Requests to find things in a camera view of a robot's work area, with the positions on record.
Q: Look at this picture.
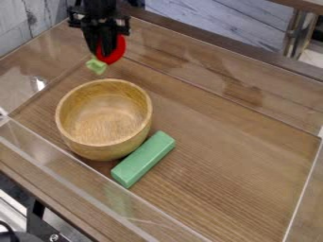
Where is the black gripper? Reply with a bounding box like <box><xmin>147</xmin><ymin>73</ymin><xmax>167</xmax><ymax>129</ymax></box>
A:
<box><xmin>67</xmin><ymin>0</ymin><xmax>131</xmax><ymax>57</ymax></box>

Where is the red plush strawberry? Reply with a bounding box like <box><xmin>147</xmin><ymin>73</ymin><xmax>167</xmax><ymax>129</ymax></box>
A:
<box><xmin>84</xmin><ymin>33</ymin><xmax>127</xmax><ymax>76</ymax></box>

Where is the wooden bowl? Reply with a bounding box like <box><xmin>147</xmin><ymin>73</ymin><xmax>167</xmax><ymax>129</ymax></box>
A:
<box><xmin>56</xmin><ymin>78</ymin><xmax>152</xmax><ymax>161</ymax></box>

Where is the green rectangular block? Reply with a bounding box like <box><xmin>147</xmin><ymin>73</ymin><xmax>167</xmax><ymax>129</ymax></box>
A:
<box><xmin>111</xmin><ymin>130</ymin><xmax>175</xmax><ymax>188</ymax></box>

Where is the black cable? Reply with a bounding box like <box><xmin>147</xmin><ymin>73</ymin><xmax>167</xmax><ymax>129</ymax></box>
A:
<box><xmin>0</xmin><ymin>220</ymin><xmax>21</xmax><ymax>242</ymax></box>

